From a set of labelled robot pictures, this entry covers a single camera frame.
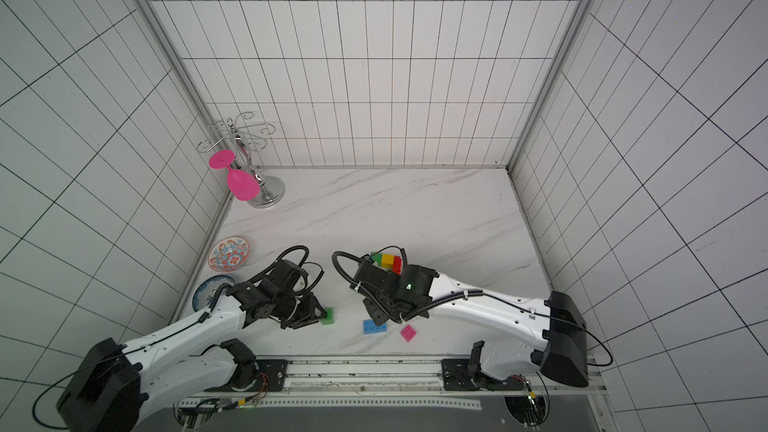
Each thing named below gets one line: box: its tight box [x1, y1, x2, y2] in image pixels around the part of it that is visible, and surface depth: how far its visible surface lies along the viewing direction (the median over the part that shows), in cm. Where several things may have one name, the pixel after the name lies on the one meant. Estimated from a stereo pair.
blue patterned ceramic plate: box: [192, 274, 236, 312], surface depth 85 cm
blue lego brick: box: [363, 319, 388, 334], surface depth 81 cm
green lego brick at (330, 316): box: [320, 308, 335, 325], surface depth 82 cm
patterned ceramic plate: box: [208, 236, 250, 273], surface depth 94 cm
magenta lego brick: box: [400, 324, 417, 343], surface depth 80 cm
